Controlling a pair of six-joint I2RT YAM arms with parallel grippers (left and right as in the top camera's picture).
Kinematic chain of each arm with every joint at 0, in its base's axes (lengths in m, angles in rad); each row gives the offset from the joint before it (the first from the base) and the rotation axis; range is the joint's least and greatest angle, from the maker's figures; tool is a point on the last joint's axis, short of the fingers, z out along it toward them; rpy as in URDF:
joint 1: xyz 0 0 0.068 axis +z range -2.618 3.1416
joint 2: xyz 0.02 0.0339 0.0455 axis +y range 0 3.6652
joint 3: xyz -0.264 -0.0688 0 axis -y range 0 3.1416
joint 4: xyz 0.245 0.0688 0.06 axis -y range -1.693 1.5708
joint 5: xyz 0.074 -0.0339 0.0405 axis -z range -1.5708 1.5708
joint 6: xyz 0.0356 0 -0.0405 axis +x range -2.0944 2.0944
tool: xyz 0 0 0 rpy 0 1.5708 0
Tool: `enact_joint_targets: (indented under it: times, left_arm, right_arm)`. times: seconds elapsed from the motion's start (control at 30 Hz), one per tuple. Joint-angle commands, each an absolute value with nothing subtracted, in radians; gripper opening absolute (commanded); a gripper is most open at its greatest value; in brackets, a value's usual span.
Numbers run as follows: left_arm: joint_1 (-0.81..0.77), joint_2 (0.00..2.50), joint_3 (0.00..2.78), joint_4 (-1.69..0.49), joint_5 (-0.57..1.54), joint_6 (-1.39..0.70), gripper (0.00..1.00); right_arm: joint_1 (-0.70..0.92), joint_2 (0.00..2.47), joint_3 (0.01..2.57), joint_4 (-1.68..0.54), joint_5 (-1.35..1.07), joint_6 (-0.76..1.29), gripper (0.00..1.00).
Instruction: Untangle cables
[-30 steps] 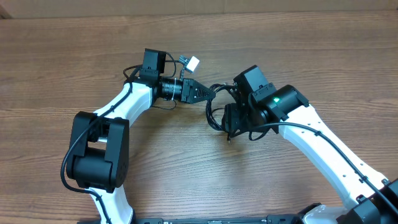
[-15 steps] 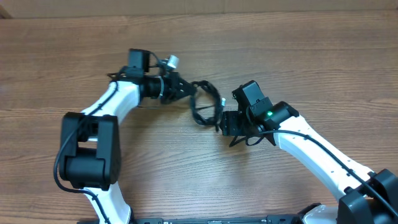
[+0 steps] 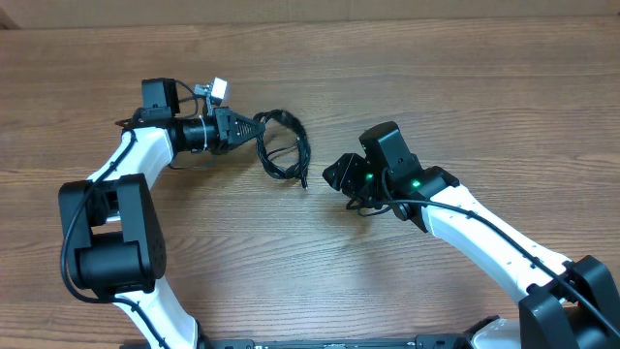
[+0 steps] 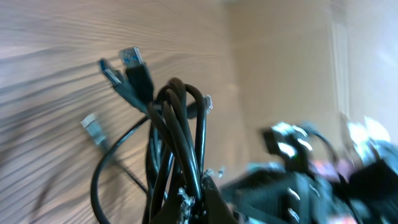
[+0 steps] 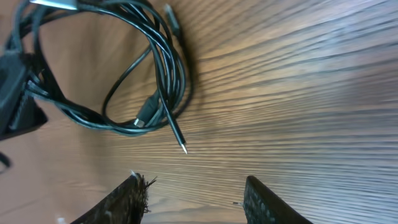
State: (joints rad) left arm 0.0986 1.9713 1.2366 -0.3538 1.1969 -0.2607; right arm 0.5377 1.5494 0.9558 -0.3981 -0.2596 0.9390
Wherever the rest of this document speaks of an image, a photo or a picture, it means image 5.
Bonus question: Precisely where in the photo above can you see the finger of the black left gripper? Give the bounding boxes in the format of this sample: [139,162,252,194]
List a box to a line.
[1,51,47,140]

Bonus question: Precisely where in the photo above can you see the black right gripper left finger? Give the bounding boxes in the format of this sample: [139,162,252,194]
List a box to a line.
[71,172,155,224]

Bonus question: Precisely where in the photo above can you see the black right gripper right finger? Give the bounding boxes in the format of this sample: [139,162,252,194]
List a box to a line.
[243,175,312,224]

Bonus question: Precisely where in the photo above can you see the black cable bundle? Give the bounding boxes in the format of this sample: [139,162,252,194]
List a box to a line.
[4,0,195,155]

